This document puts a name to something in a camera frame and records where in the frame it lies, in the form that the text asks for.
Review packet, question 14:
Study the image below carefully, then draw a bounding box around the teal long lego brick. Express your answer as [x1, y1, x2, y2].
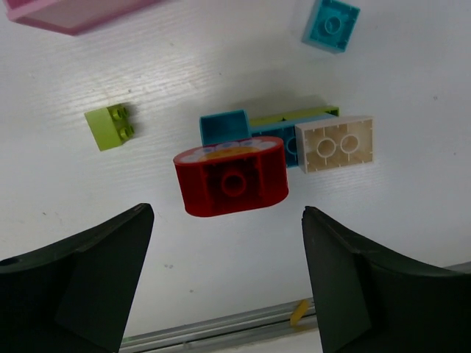
[251, 113, 336, 168]

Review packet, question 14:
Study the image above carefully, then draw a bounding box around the teal curved lego brick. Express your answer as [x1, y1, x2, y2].
[199, 110, 251, 146]

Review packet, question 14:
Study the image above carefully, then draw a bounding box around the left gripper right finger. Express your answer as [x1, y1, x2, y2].
[302, 207, 470, 352]

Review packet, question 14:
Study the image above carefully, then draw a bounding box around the large pink container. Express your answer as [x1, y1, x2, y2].
[3, 0, 157, 35]

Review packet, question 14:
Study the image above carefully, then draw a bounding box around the cream lego brick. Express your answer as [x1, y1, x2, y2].
[294, 115, 374, 174]

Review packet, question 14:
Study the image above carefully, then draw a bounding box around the long green lego brick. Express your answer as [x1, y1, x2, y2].
[249, 105, 340, 127]

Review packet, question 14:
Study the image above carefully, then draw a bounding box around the small green lego brick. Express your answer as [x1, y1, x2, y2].
[84, 104, 135, 151]

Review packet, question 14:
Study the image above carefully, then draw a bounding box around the small teal square lego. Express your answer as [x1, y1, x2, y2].
[301, 0, 361, 54]

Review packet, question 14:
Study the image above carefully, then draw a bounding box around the red rounded lego brick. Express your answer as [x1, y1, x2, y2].
[173, 136, 288, 217]

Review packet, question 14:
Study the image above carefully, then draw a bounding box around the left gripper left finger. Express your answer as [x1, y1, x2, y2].
[1, 203, 154, 352]

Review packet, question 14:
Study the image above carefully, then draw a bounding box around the aluminium front rail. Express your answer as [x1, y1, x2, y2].
[119, 298, 471, 353]

